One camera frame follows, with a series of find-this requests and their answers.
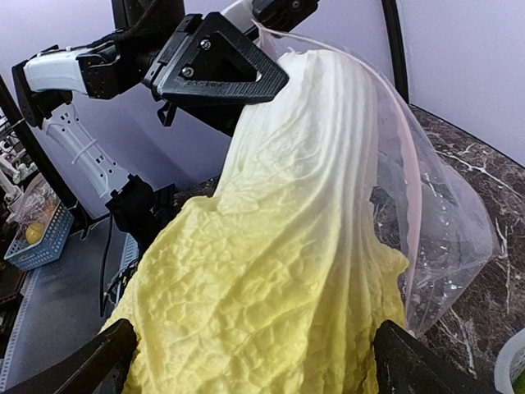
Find blue background basket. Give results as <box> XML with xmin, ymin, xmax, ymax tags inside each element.
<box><xmin>4</xmin><ymin>203</ymin><xmax>74</xmax><ymax>272</ymax></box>

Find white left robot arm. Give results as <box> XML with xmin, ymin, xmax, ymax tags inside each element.
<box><xmin>11</xmin><ymin>1</ymin><xmax>318</xmax><ymax>251</ymax></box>

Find white slotted cable duct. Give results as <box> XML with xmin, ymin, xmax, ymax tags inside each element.
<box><xmin>1</xmin><ymin>275</ymin><xmax>37</xmax><ymax>392</ymax></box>

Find yellow napa cabbage toy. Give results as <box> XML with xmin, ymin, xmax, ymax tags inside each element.
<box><xmin>112</xmin><ymin>50</ymin><xmax>408</xmax><ymax>393</ymax></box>

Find clear zip top bag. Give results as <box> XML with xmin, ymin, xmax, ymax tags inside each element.
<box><xmin>256</xmin><ymin>23</ymin><xmax>499</xmax><ymax>337</ymax></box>

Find black enclosure frame post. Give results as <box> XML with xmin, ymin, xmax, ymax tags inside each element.
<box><xmin>381</xmin><ymin>0</ymin><xmax>409</xmax><ymax>103</ymax></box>

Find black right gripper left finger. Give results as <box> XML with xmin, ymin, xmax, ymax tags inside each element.
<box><xmin>6</xmin><ymin>318</ymin><xmax>137</xmax><ymax>394</ymax></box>

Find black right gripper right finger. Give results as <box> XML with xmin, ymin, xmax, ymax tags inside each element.
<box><xmin>374</xmin><ymin>320</ymin><xmax>497</xmax><ymax>394</ymax></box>

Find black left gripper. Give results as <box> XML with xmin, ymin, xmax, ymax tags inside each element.
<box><xmin>77</xmin><ymin>0</ymin><xmax>321</xmax><ymax>136</ymax></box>

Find white plastic basket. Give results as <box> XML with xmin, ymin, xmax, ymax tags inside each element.
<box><xmin>494</xmin><ymin>328</ymin><xmax>525</xmax><ymax>393</ymax></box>

